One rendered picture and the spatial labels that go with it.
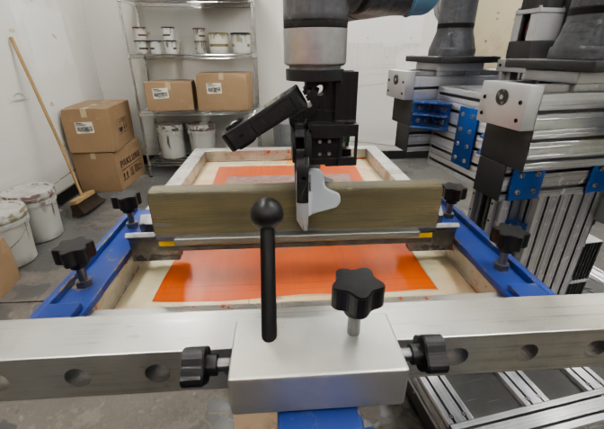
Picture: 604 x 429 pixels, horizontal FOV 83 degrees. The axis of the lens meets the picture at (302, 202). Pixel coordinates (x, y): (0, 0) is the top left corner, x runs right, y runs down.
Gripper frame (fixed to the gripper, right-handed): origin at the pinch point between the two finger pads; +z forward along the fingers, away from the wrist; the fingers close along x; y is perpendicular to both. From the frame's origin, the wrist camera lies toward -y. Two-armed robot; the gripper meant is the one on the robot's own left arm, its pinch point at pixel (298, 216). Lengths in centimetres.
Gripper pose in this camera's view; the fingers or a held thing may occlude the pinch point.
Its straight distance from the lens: 49.9
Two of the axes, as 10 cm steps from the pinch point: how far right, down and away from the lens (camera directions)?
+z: 0.1, 9.1, 4.1
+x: -0.7, -4.1, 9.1
